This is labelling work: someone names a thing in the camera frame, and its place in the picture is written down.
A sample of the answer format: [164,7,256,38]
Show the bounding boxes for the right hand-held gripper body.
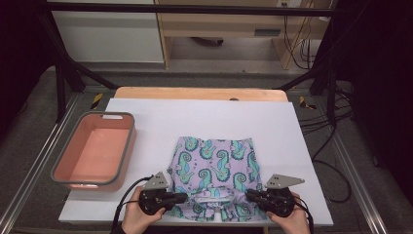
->
[257,174,306,218]

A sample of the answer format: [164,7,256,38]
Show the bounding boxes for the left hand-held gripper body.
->
[138,171,173,216]

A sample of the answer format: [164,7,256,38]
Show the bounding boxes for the purple seahorse print swimsuit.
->
[166,136,268,222]

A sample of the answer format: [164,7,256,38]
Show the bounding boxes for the pink basket with grey rim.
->
[51,110,137,192]

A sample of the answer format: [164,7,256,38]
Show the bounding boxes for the person's left hand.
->
[121,186,167,234]

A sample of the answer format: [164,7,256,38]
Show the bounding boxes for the person's right hand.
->
[266,191,311,234]

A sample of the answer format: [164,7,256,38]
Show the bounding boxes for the white foam board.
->
[58,97,334,227]

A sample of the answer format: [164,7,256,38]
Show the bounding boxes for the black curtain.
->
[0,0,56,137]
[334,0,413,196]

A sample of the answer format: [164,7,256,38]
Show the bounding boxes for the white cabinet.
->
[48,0,165,64]

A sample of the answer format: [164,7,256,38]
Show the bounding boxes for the light wooden desk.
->
[154,0,335,71]

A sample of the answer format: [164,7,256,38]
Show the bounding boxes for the white power socket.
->
[276,0,303,8]

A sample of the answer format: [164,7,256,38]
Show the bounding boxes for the left hand-held gripper black cable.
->
[111,175,154,234]

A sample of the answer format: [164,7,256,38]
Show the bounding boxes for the hand-held gripper black cable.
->
[111,175,154,234]
[293,194,316,234]

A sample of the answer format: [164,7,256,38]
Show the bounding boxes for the right hand-held gripper black cable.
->
[293,194,316,234]

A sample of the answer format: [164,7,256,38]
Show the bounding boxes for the black floor cables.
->
[298,82,355,204]

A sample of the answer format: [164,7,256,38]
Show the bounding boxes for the aluminium floor rail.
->
[0,92,81,234]
[327,130,389,234]

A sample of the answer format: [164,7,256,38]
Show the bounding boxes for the yellow-handled tool right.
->
[298,96,318,110]

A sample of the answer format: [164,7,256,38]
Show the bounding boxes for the yellow-handled tool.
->
[91,93,104,110]
[298,96,318,110]

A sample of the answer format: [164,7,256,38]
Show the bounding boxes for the yellow-handled tool left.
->
[91,93,104,110]

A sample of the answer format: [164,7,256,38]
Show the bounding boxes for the hanging desk cables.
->
[282,0,317,71]

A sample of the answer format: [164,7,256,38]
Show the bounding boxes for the black metal frame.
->
[35,1,339,126]

